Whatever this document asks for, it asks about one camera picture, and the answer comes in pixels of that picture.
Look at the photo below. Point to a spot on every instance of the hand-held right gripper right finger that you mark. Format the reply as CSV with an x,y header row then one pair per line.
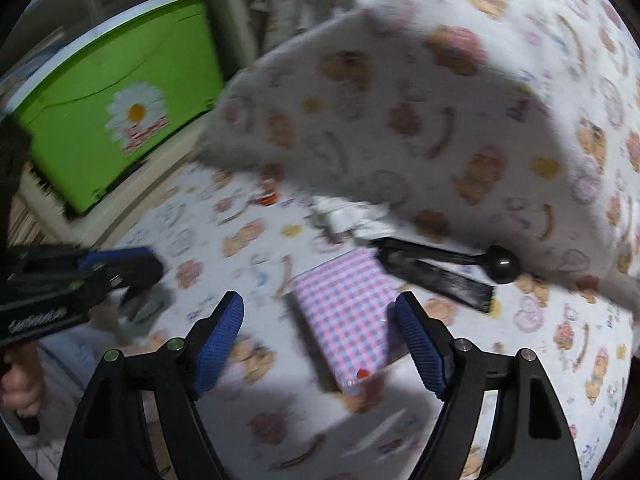
x,y
417,345

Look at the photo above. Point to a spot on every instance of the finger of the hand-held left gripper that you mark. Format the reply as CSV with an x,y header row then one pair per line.
x,y
115,257
140,272

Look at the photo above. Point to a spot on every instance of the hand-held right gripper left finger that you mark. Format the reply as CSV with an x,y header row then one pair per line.
x,y
220,340

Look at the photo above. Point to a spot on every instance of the purple checkered box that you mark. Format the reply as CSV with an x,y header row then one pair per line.
x,y
345,320

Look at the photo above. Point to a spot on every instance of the person's left hand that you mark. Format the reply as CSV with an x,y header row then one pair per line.
x,y
20,385

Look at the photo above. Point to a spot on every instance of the black brush with knob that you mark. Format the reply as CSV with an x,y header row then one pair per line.
x,y
430,272

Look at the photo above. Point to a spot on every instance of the small orange black item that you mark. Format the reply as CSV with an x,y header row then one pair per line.
x,y
268,196

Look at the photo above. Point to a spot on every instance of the green plastic storage box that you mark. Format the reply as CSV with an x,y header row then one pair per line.
x,y
125,95

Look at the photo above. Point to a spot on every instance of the bear-printed white sheet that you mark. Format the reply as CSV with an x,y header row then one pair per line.
x,y
400,110

